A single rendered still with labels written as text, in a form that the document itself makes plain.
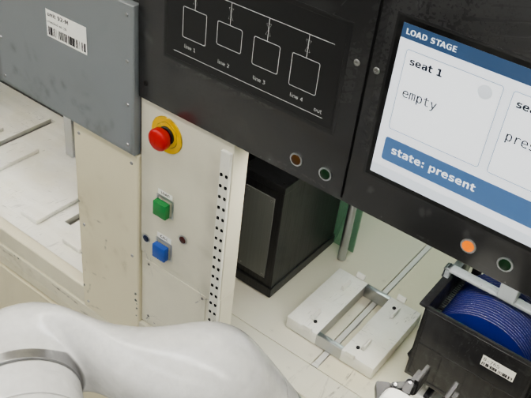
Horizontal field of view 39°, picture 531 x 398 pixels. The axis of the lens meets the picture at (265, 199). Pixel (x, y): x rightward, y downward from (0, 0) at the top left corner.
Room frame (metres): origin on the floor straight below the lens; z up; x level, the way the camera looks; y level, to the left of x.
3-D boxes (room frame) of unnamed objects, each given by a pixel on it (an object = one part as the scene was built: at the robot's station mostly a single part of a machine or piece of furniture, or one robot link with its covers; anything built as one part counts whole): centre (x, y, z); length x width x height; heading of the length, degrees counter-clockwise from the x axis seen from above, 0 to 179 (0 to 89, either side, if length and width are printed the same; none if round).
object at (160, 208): (1.02, 0.18, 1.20); 0.03 x 0.02 x 0.03; 57
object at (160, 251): (1.02, 0.18, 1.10); 0.03 x 0.02 x 0.03; 57
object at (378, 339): (1.12, -0.22, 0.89); 0.22 x 0.21 x 0.04; 147
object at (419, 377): (0.71, -0.24, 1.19); 0.07 x 0.03 x 0.03; 148
